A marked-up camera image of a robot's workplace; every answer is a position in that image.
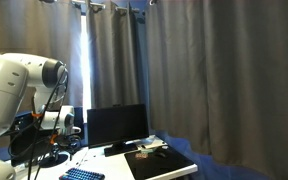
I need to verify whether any small patterned card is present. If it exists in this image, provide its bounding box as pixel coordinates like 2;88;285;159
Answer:
135;153;148;159

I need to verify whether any black computer monitor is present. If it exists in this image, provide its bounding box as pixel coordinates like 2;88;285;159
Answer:
87;104;149;157

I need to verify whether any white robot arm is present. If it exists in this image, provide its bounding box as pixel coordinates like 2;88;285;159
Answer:
0;53;81;136

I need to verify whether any black keyboard with coloured keys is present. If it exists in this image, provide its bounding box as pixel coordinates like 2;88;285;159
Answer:
59;168;105;180

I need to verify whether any grey curtain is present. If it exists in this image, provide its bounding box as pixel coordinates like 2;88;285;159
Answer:
0;0;288;180

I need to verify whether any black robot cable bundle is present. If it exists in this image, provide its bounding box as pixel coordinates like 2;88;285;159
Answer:
8;68;70;180

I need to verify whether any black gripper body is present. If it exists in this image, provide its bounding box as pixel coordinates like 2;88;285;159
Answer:
57;126;81;150

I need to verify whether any black desk mat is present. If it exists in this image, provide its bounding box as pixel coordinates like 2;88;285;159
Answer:
124;146;193;180

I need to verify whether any green paper packet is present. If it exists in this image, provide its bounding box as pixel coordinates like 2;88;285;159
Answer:
141;149;153;154

